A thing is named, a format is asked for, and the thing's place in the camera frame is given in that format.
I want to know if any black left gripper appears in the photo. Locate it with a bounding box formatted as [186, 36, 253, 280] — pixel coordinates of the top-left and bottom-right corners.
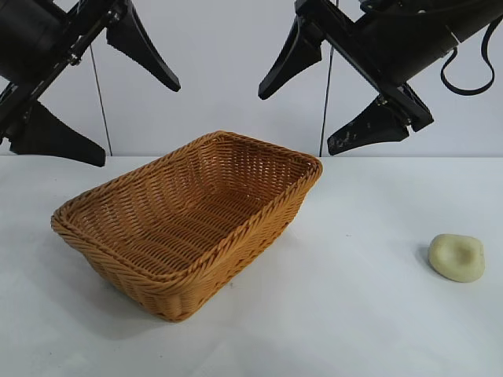
[0, 0, 182, 168]

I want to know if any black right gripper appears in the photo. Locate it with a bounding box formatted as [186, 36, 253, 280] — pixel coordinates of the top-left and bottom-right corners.
[258, 0, 459, 155]

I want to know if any brown woven wicker basket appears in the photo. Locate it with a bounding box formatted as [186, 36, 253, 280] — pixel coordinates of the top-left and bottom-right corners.
[50, 130, 324, 324]

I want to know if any pale yellow egg yolk pastry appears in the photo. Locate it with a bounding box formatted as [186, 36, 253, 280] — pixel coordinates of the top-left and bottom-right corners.
[427, 233, 486, 283]

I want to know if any black cable loop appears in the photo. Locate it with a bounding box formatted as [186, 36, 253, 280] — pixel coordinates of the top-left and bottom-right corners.
[439, 17, 495, 96]

